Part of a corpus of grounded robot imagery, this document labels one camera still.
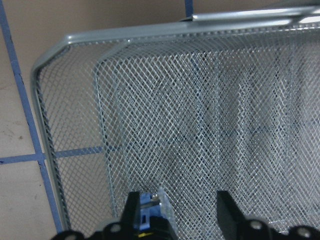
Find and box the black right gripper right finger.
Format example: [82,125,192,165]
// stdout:
[216,190,247,240]

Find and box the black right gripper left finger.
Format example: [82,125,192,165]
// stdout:
[120,191,141,232]

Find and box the silver wire mesh shelf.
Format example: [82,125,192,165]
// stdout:
[31,0,320,240]

